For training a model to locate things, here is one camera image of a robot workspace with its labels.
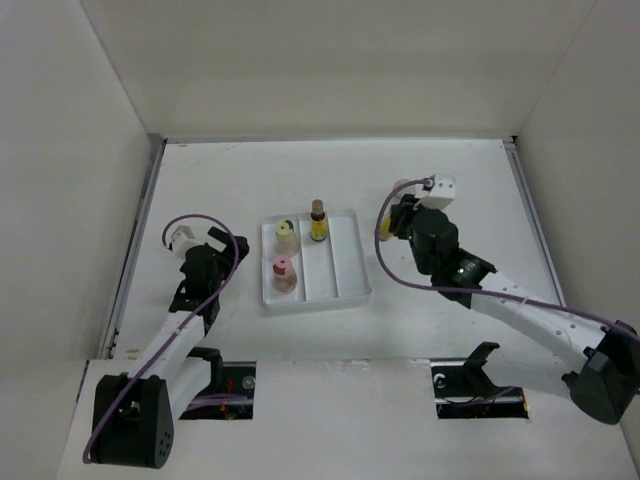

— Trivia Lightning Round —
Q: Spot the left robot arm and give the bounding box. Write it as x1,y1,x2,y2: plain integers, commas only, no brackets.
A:
82,216,250,469

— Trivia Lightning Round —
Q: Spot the silver-lid jar blue label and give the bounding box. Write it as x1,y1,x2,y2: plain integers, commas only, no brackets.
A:
393,179,413,197

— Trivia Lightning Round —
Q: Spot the brown bottle yellow label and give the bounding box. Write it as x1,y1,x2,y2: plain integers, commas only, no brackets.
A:
310,199,328,242
378,216,393,242

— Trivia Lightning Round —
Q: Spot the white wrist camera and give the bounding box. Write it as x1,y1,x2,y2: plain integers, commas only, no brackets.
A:
167,225,198,259
418,174,456,210

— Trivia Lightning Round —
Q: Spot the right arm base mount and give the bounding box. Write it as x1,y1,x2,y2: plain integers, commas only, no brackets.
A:
430,342,529,420

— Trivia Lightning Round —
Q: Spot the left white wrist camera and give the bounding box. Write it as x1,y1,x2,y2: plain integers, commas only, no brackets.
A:
167,225,198,259

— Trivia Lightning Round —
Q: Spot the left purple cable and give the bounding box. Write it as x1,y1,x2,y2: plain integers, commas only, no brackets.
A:
82,213,240,465

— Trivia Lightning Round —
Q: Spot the yellow-lid spice bottle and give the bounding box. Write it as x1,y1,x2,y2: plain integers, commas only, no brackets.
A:
274,219,300,258

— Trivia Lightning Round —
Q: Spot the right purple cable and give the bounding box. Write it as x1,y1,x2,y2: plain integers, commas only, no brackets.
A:
373,175,640,341

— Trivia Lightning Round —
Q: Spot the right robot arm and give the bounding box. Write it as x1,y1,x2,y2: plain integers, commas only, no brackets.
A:
389,194,639,425

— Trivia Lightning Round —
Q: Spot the purple cable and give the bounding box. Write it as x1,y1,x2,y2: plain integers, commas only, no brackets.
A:
82,213,240,465
373,175,640,341

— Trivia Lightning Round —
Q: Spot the white three-compartment tray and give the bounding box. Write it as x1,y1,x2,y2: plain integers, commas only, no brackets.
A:
260,208,372,315

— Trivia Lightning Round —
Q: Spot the pink-lid spice bottle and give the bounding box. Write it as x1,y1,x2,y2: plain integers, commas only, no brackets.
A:
272,255,297,294

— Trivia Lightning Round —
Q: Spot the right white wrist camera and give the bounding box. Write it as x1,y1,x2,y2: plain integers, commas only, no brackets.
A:
418,174,456,210

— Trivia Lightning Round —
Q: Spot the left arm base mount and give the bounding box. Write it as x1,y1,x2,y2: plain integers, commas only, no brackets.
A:
180,362,257,421

